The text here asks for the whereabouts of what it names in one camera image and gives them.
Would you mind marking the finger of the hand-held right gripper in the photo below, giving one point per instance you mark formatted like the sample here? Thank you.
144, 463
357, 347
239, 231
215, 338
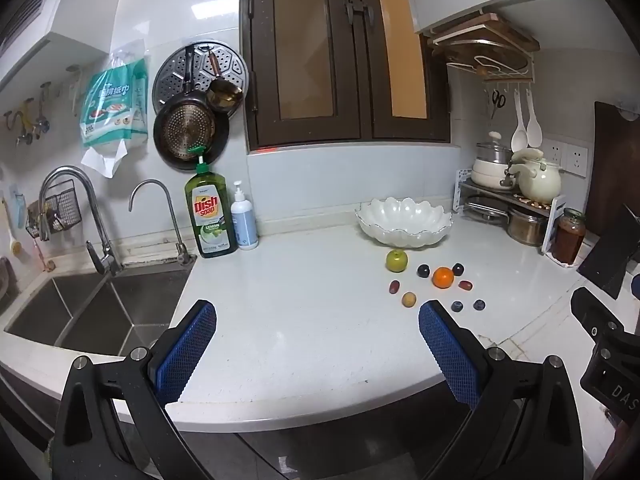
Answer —
607, 255
592, 315

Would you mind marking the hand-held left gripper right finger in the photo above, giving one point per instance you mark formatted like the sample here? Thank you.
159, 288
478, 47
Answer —
450, 355

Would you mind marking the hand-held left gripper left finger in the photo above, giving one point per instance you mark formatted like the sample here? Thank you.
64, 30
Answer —
187, 350

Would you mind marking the blueberry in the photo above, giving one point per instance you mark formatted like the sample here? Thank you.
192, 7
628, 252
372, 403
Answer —
479, 304
457, 306

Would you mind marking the tan longan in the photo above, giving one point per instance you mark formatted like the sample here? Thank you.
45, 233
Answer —
409, 299

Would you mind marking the red grape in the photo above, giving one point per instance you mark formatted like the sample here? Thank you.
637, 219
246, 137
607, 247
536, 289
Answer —
466, 285
395, 286

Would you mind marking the small orange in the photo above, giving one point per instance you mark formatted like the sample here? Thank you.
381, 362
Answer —
443, 277

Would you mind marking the dark purple grape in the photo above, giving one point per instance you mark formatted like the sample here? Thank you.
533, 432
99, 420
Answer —
458, 269

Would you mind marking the dark plum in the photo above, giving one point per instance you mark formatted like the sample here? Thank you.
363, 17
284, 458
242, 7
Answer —
423, 271

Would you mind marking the green apple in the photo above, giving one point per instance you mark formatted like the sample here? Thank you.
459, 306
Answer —
396, 261

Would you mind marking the white scalloped bowl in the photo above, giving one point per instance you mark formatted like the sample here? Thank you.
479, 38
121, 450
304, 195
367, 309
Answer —
404, 220

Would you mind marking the glass sauce jar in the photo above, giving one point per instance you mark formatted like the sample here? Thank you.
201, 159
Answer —
569, 235

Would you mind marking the steel pot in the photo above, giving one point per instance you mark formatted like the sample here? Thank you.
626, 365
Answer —
527, 225

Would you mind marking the patterned trivet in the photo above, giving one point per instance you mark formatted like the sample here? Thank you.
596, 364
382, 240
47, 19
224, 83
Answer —
537, 204

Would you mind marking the thin steel faucet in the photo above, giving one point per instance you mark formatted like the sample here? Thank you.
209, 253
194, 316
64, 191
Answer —
186, 258

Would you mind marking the dark cutting board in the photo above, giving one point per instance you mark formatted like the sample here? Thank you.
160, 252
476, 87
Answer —
615, 160

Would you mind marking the steel kitchen sink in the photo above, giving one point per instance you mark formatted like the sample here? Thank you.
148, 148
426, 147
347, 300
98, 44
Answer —
100, 310

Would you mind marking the cream kettle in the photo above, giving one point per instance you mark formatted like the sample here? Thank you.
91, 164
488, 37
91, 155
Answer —
537, 180

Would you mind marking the tall steel faucet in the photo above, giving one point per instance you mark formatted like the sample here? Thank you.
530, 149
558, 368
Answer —
106, 260

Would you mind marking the steel lid with black knob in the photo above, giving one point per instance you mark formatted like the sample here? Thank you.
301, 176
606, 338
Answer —
482, 210

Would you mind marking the green dish soap bottle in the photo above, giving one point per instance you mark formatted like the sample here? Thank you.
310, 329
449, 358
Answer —
210, 215

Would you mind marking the white pump bottle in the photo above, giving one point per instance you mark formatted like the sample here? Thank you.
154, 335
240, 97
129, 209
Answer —
243, 220

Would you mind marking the grey corner shelf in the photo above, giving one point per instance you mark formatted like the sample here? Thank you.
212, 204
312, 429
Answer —
480, 191

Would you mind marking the cream pot with glass lid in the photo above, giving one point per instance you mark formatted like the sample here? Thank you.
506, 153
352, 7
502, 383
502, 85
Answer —
492, 165

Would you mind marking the black scissors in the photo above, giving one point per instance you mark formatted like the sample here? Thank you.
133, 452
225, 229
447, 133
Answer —
498, 100

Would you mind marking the black frying pan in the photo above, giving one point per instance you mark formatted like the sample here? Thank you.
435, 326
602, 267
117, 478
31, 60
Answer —
182, 127

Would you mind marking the paper towel pack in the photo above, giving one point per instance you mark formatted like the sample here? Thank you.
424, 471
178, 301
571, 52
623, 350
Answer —
115, 105

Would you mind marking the brass ladle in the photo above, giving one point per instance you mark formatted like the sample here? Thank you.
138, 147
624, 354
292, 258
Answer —
224, 94

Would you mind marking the wooden cutting board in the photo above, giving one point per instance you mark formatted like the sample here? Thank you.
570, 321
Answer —
480, 27

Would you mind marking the brown wooden window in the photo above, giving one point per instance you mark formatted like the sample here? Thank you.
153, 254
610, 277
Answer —
365, 85

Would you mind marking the perforated steel steamer plate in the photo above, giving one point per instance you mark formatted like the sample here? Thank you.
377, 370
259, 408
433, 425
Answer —
230, 67

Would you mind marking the white wall socket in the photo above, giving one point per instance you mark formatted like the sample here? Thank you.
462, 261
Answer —
577, 158
554, 150

